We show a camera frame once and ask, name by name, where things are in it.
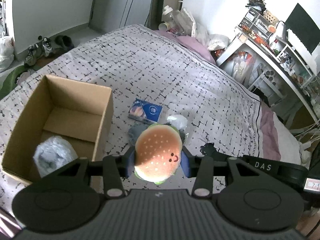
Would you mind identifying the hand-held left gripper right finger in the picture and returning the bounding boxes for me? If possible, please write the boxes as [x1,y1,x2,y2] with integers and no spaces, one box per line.
[179,146,253,199]

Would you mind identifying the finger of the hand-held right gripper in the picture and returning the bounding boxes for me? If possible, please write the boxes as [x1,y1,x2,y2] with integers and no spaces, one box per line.
[200,142,218,156]

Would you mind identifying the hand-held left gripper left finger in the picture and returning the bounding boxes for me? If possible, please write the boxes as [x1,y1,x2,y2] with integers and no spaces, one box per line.
[54,146,137,199]

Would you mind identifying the hamburger plush toy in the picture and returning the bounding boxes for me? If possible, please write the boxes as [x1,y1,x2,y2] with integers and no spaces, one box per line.
[134,123,184,186]

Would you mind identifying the brown cardboard box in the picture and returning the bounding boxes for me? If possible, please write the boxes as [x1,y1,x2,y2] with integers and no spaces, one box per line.
[1,74,114,186]

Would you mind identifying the white mattress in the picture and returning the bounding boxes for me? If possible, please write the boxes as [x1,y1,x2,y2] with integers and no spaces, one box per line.
[272,115,303,166]

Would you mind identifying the grey cloth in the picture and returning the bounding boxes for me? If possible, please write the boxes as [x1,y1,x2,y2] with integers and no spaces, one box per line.
[128,124,150,146]

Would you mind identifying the clear plastic bag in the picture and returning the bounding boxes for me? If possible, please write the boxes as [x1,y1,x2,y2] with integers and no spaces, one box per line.
[165,114,189,146]

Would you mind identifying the blue card packet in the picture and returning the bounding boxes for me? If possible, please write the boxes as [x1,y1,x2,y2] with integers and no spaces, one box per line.
[127,98,163,124]

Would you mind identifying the grey item in plastic wrap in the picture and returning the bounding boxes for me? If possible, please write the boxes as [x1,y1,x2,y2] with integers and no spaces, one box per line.
[33,135,79,178]

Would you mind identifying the white desk with clutter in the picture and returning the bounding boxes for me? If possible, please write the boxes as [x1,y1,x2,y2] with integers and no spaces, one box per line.
[216,30,320,130]

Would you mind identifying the crumpled white bag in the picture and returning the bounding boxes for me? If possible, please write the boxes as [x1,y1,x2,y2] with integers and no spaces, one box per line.
[207,33,230,52]

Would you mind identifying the pile of clear plastic bags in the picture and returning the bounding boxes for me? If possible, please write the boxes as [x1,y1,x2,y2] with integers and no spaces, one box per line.
[172,7,208,46]

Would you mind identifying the clear drawer organizer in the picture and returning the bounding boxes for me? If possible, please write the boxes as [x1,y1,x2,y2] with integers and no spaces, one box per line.
[235,6,275,40]

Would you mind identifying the dark slippers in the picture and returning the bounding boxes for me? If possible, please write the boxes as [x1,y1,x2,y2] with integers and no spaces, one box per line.
[54,35,74,50]

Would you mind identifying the clear plastic jar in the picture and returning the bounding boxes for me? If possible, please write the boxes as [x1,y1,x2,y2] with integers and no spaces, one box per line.
[162,5,181,23]

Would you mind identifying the grey sneaker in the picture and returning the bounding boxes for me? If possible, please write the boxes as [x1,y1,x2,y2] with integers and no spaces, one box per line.
[24,44,42,67]
[37,36,57,57]

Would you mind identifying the black monitor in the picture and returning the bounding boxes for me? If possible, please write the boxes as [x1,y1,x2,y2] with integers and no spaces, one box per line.
[285,3,320,55]

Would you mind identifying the woven basket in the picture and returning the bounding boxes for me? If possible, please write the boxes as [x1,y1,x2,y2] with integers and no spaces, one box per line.
[262,10,279,26]

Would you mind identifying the green cloth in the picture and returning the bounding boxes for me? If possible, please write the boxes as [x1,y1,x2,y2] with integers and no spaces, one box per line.
[0,66,35,101]

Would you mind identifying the grey door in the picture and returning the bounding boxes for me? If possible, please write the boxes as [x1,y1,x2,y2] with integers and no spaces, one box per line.
[89,0,157,33]

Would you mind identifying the white plastic bag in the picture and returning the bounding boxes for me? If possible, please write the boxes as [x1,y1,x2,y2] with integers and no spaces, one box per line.
[0,36,15,73]

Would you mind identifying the white cables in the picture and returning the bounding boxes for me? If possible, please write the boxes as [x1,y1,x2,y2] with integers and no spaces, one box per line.
[294,119,320,148]

